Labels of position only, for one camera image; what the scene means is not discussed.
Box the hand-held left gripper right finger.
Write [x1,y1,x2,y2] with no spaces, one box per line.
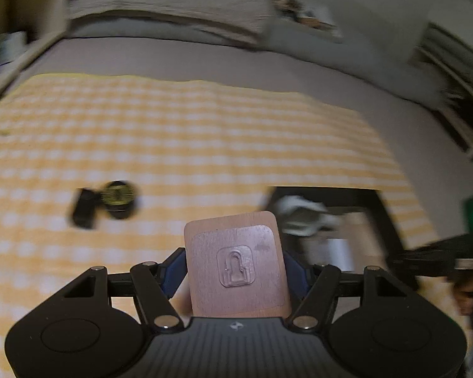
[283,250,411,329]

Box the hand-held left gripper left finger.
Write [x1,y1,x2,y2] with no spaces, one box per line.
[63,247,187,330]

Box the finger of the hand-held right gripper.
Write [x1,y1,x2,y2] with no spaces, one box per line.
[393,233,473,281]

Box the pinkish wooden hook plate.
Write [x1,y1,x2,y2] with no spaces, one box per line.
[172,211,293,320]

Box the black cardboard box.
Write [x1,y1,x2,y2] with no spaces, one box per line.
[259,186,409,285]

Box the person's right hand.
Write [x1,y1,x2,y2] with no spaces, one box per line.
[453,271,473,325]

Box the black round tin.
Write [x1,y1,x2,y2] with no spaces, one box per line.
[101,180,138,220]

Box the black charger plug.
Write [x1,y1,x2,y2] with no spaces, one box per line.
[71,188,103,229]

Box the yellow checkered cloth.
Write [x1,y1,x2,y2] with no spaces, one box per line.
[0,72,439,378]

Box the white open shelf unit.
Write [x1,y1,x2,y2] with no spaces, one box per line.
[409,7,473,159]

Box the grey duvet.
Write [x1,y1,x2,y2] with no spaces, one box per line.
[68,7,451,112]

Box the beige textured pillow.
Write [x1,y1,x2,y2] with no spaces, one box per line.
[68,0,275,47]

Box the wooden bedside shelf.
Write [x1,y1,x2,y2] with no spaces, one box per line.
[0,0,72,108]

